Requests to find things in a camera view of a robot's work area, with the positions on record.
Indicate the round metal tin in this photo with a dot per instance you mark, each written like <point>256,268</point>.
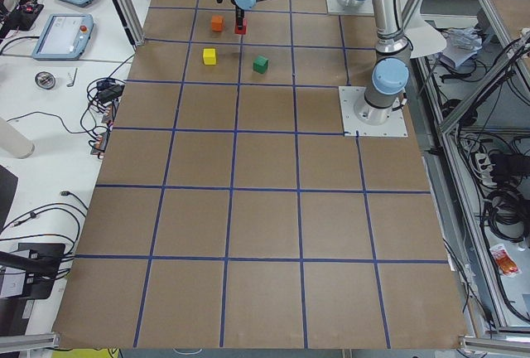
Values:
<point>45,80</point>

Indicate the green wooden block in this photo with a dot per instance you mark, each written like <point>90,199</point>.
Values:
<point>260,64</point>

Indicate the orange wooden block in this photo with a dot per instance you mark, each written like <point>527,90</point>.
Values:
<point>217,23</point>

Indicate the orange snack packet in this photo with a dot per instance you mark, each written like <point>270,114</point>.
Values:
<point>503,260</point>

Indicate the hex key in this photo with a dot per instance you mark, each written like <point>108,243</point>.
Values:
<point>72,78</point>

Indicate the red wooden block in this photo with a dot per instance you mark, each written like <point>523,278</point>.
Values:
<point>241,28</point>

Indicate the near teach pendant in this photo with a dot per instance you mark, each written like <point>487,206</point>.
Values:
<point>64,37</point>

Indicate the yellow wooden block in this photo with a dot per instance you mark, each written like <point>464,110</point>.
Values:
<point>209,56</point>

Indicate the white power strip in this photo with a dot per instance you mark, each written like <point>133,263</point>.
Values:
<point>485,167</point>

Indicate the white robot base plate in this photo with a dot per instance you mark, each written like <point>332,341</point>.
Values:
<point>361,120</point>

